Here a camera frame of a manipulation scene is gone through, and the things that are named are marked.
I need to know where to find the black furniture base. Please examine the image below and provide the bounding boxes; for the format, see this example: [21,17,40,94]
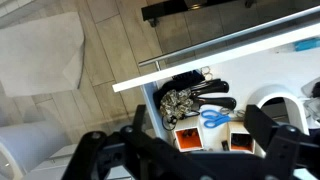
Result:
[140,0,258,28]

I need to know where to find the blue handled scissors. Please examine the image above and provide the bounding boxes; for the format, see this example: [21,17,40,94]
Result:
[201,110,230,129]

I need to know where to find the metal drawer handle bar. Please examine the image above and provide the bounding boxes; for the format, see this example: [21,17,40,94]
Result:
[138,5,320,67]

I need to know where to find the black hair brush lower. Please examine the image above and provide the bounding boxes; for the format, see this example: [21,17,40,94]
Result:
[192,97,237,110]

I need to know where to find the black hair brush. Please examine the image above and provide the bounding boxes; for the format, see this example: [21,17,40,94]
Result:
[153,79,229,101]
[192,97,237,110]

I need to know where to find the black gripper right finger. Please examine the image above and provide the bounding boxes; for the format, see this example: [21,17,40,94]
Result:
[244,105,320,180]

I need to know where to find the black hair brush upper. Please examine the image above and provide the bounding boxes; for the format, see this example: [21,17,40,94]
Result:
[153,79,229,101]

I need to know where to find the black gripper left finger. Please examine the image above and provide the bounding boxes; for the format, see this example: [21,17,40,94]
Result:
[62,105,187,180]

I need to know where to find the blue package in drawer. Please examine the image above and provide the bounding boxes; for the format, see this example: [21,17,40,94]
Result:
[294,38,320,51]

